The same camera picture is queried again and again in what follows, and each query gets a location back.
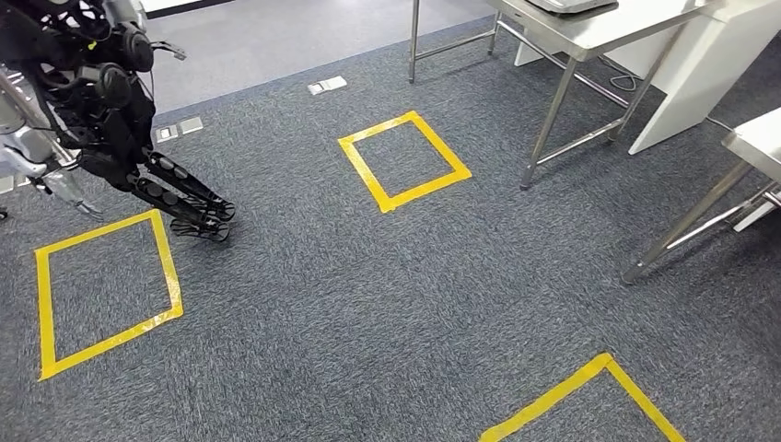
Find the grey metal panel part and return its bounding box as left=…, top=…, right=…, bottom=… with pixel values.
left=524, top=0, right=619, bottom=16

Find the stainless steel workbench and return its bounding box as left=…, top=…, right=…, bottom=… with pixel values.
left=621, top=108, right=781, bottom=286

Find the metal floor socket plate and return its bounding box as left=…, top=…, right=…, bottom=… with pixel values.
left=307, top=76, right=348, bottom=98
left=154, top=115, right=205, bottom=145

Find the yellow floor tape square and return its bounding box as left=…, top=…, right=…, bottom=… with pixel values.
left=478, top=352, right=688, bottom=442

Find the stainless steel table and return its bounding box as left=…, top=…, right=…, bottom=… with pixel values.
left=407, top=0, right=712, bottom=192

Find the black humanoid robot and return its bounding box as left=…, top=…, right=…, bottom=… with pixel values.
left=0, top=0, right=238, bottom=243

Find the white cabinet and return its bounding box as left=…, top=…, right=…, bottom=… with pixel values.
left=514, top=0, right=781, bottom=157

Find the white desk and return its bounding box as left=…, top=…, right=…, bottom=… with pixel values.
left=731, top=201, right=780, bottom=234

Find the grey floor cable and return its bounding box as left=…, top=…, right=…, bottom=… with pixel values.
left=596, top=55, right=640, bottom=93

